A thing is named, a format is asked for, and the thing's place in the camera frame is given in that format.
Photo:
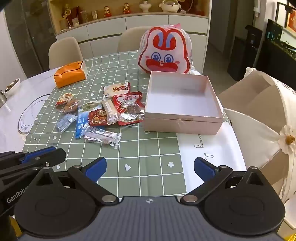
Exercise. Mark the cream covered chair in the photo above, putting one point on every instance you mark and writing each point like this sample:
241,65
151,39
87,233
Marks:
254,111

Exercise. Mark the cream bar snack packet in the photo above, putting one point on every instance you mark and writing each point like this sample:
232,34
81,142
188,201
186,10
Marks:
108,109

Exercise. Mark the orange tissue box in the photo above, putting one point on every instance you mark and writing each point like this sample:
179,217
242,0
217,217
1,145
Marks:
69,76

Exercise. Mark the blue seaweed snack packet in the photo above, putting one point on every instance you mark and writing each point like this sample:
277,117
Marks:
82,122

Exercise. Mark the white sideboard cabinet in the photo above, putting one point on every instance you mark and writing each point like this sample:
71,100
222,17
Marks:
104,27

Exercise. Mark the red bordered bread packet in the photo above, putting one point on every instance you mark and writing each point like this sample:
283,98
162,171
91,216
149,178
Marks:
116,89

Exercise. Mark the metal container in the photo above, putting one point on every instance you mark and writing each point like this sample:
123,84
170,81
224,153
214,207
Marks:
2,98

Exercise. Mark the green checked tablecloth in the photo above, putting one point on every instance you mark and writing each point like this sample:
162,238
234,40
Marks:
138,153

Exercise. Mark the orange framed picture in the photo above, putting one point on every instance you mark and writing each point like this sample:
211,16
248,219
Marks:
290,19

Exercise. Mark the red orange label snack packet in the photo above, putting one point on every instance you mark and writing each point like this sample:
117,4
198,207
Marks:
66,97

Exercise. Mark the red gold figurine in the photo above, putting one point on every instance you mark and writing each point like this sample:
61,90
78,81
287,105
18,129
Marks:
107,12
126,8

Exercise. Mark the small blue clear packet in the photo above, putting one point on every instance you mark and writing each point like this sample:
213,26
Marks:
64,122

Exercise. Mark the white vase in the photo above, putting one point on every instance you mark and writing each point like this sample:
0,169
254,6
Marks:
145,6

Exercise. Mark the glass door cabinet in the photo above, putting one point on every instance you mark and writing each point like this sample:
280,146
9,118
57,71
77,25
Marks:
27,34

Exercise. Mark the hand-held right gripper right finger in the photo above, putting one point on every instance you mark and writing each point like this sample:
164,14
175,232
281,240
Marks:
204,168

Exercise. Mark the clear pink snack packet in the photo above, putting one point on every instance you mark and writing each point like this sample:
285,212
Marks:
101,135

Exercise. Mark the small red snack packet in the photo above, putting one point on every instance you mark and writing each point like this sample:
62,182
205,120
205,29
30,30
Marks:
97,117

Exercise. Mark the black cabinet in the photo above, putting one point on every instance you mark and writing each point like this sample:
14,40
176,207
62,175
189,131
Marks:
277,60

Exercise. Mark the beige chair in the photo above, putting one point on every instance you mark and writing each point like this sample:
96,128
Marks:
64,51
129,39

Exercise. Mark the brown pastry snack packet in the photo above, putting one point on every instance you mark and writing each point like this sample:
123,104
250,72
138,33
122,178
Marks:
72,106

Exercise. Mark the daisy flower ornament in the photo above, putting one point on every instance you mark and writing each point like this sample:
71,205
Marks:
288,139

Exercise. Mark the black appliance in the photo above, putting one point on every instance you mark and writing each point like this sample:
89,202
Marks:
242,55

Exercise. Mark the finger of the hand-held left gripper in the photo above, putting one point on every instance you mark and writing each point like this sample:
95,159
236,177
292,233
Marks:
10,155
39,154

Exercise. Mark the white bowl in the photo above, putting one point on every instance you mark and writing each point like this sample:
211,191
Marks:
11,85

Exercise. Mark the glass turntable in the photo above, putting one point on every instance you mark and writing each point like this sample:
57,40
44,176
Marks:
31,109

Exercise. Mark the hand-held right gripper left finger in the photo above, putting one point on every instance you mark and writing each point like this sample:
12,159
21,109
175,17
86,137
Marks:
96,168

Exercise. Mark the large red snack packet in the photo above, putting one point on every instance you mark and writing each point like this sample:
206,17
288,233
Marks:
127,99

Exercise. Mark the pink cardboard box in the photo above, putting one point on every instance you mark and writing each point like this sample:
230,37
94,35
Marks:
182,125

